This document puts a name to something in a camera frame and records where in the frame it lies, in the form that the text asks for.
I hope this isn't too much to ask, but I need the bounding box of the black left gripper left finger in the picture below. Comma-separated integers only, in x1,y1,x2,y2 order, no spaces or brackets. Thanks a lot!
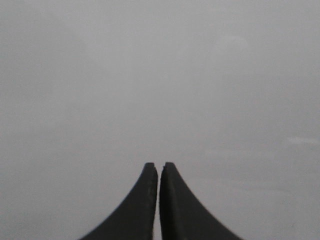
82,162,158,240

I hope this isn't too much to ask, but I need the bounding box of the white whiteboard with aluminium frame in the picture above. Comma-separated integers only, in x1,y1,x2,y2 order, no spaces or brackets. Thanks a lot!
0,0,320,240

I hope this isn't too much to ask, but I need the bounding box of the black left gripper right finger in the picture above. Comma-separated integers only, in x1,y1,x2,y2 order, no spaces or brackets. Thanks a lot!
159,162,240,240

